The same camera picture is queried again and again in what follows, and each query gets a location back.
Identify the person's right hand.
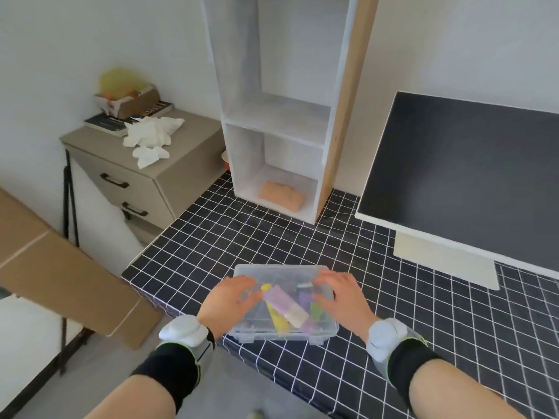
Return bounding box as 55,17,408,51
312,270,379,342

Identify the person's left hand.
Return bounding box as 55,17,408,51
197,275,265,341

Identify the clear plastic storage box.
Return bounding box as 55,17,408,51
230,264,340,345

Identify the person's right forearm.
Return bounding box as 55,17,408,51
408,357,532,419

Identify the person's left forearm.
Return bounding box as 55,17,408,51
85,373,178,419

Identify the purple tube with white cap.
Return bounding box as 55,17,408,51
263,286,312,328

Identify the yellow tube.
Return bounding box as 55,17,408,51
261,283,291,337

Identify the white wrist tracker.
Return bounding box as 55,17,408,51
366,317,421,363
158,315,216,348

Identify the black wristband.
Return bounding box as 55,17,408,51
381,336,447,408
131,340,215,414

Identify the pink folded cloth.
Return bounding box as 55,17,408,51
258,181,307,212

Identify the black checked tablecloth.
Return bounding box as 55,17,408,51
121,171,559,419

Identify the beige drawer cabinet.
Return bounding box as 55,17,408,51
59,109,228,246

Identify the small crumpled white tissue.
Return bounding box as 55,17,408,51
133,145,170,170

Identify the white open shelf unit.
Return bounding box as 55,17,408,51
201,0,381,226

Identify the white monitor with black screen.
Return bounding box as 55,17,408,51
354,91,559,291

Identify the large flat cardboard sheet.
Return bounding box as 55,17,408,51
0,187,163,351

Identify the large crumpled white tissue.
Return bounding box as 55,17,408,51
123,116,186,149

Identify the black tripod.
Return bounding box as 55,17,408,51
61,149,82,250

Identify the black thick book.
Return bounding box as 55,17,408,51
131,101,175,121

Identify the small cardboard box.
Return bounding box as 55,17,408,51
93,84,160,121

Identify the dark thin book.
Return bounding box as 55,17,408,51
83,111,132,138

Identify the yellow plastic bag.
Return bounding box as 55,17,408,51
99,67,146,100

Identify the black drawer handle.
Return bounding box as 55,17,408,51
121,201,149,218
99,173,130,189

